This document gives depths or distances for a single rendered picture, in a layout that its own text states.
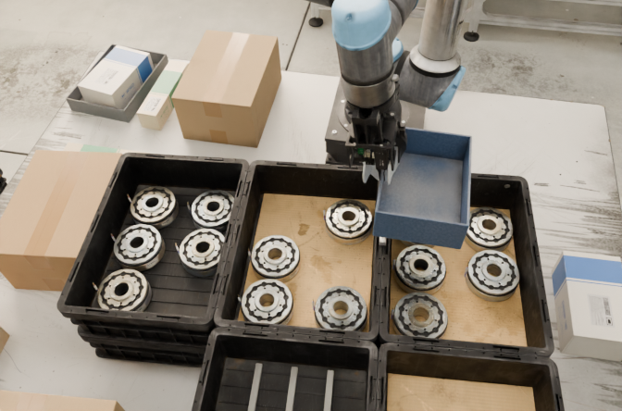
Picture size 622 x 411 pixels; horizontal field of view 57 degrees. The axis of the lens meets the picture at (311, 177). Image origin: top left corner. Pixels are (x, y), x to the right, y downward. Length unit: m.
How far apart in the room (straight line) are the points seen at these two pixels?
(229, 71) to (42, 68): 1.84
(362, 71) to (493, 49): 2.40
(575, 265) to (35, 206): 1.21
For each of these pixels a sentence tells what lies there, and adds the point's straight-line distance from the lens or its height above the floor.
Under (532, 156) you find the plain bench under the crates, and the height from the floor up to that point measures 0.70.
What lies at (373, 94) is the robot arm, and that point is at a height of 1.35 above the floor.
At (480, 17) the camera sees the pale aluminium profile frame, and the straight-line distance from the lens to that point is 3.12.
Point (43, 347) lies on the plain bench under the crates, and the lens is 1.45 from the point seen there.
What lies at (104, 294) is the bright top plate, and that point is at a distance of 1.26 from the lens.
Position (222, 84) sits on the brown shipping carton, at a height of 0.86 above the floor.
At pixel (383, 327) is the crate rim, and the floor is 0.93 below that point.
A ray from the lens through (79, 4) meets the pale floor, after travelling 3.75.
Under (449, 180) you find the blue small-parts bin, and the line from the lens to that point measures 1.08.
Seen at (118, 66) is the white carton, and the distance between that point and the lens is 1.85.
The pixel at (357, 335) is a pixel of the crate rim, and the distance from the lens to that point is 1.05.
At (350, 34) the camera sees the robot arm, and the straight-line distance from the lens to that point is 0.75.
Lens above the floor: 1.89
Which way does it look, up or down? 51 degrees down
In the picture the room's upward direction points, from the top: 3 degrees counter-clockwise
